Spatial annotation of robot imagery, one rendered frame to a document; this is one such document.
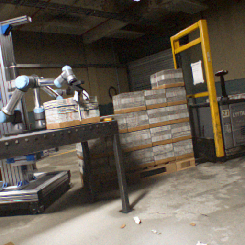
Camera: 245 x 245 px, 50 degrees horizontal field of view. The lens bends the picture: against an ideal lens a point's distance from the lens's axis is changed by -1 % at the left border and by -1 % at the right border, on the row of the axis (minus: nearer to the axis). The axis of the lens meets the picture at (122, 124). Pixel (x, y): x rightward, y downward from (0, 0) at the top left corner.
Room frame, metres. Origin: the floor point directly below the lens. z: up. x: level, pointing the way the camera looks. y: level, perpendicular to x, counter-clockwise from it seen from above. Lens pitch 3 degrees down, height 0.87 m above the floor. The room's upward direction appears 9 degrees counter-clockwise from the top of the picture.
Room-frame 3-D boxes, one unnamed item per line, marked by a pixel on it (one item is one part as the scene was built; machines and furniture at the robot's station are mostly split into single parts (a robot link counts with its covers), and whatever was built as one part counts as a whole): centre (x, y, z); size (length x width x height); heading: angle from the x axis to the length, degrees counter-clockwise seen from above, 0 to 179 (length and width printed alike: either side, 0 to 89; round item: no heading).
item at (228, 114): (3.81, -1.43, 0.40); 0.69 x 0.55 x 0.80; 20
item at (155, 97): (3.43, -0.39, 0.95); 0.38 x 0.29 x 0.23; 21
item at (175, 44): (3.99, -0.97, 0.97); 0.09 x 0.09 x 1.75; 20
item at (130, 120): (3.29, 0.01, 0.42); 1.17 x 0.39 x 0.83; 110
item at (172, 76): (3.54, -0.67, 0.65); 0.39 x 0.30 x 1.29; 20
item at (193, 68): (3.69, -1.10, 1.27); 0.57 x 0.01 x 0.65; 20
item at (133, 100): (3.34, -0.12, 0.95); 0.38 x 0.29 x 0.23; 20
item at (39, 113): (3.17, 0.97, 0.98); 0.13 x 0.12 x 0.14; 15
